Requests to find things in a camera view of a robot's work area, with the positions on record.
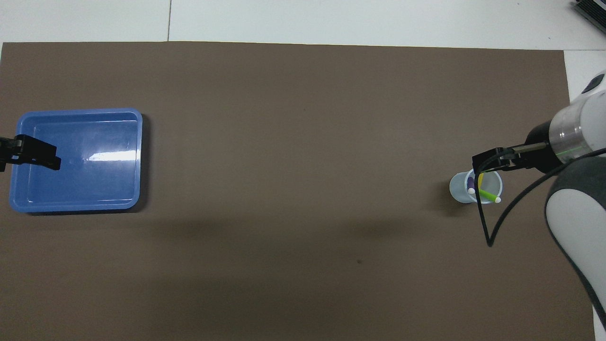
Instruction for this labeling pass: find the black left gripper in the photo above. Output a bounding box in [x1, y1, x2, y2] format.
[0, 135, 62, 173]

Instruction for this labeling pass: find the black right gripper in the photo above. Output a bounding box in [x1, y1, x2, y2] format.
[472, 121, 566, 174]

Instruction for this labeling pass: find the translucent plastic cup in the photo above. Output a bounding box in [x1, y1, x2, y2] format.
[449, 168, 503, 205]

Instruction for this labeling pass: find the blue plastic tray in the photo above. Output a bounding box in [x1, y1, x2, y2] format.
[9, 108, 143, 214]

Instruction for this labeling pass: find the grey ribbed device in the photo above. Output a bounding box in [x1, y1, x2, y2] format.
[570, 0, 606, 27]

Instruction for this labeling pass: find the brown table mat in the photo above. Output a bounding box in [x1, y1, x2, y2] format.
[0, 41, 596, 341]

